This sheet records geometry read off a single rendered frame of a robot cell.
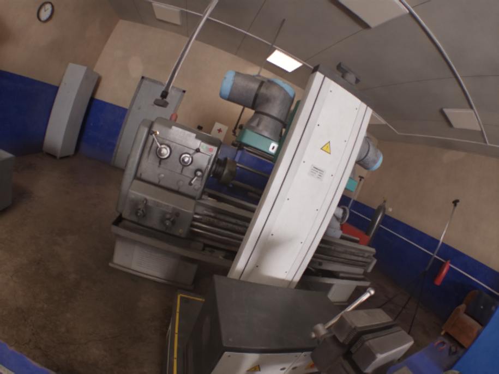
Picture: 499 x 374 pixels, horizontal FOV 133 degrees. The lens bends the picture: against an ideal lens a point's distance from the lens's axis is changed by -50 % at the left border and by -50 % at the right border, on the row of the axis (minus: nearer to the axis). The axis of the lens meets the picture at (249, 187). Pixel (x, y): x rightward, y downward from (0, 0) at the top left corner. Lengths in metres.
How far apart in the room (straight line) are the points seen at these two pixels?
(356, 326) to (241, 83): 0.94
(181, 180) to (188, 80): 3.64
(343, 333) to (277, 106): 0.84
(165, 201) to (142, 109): 3.66
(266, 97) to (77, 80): 4.07
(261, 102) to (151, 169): 1.02
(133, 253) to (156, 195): 0.60
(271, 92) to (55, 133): 4.34
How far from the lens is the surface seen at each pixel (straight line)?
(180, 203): 1.60
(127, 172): 1.73
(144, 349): 1.53
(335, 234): 2.46
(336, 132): 0.95
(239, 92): 0.97
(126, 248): 1.92
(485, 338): 1.06
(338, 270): 2.68
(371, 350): 0.44
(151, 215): 1.62
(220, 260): 1.78
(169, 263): 1.91
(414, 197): 5.79
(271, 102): 0.95
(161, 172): 1.66
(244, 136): 0.89
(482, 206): 5.17
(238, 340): 0.63
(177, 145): 1.61
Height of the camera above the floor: 1.30
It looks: 8 degrees down
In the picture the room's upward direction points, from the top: 22 degrees clockwise
